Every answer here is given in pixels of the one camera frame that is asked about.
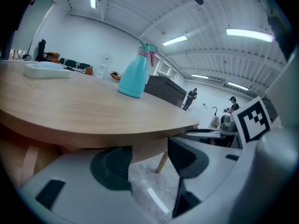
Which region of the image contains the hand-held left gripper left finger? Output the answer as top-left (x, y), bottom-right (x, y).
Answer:
top-left (19, 146), bottom-right (134, 224)

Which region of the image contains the orange armchair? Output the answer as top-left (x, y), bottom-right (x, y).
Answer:
top-left (43, 52), bottom-right (61, 64)

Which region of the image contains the wooden coffee table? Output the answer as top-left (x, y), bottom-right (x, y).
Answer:
top-left (0, 59), bottom-right (200, 174)

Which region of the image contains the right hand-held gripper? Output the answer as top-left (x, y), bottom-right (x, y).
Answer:
top-left (230, 52), bottom-right (299, 224)

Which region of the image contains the orange chair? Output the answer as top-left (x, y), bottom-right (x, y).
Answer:
top-left (109, 70), bottom-right (122, 83)

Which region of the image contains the white water dispenser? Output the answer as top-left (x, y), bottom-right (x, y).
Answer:
top-left (97, 53), bottom-right (111, 79)

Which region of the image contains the dark grey cabinet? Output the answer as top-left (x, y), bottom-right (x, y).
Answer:
top-left (144, 74), bottom-right (189, 109)

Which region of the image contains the black white striped sofa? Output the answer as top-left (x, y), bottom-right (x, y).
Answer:
top-left (59, 57), bottom-right (93, 76)

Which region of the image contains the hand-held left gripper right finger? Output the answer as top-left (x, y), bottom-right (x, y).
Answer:
top-left (167, 136), bottom-right (244, 219)

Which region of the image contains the teal spray bottle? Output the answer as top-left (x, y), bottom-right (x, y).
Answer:
top-left (117, 41), bottom-right (160, 99)

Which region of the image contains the grey metal pot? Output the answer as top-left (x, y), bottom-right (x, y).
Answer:
top-left (220, 114), bottom-right (236, 132)

